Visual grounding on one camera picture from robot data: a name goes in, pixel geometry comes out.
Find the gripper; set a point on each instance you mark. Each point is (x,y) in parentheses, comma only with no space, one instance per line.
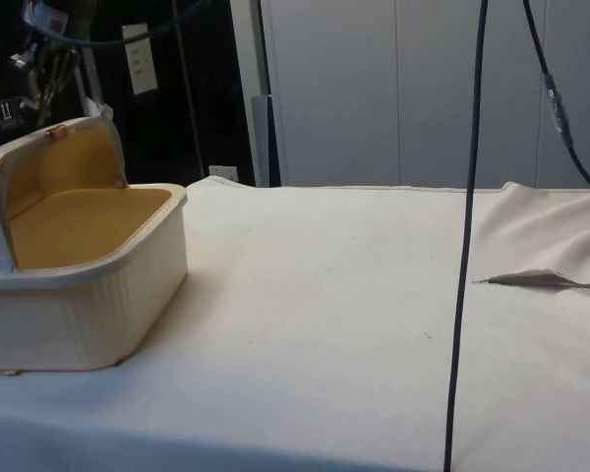
(54,43)

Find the black cabinet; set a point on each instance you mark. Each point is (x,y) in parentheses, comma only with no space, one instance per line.
(211,88)

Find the cream box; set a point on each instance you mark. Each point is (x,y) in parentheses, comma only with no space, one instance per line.
(78,314)

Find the pale locker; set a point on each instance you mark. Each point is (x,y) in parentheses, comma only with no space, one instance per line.
(334,93)

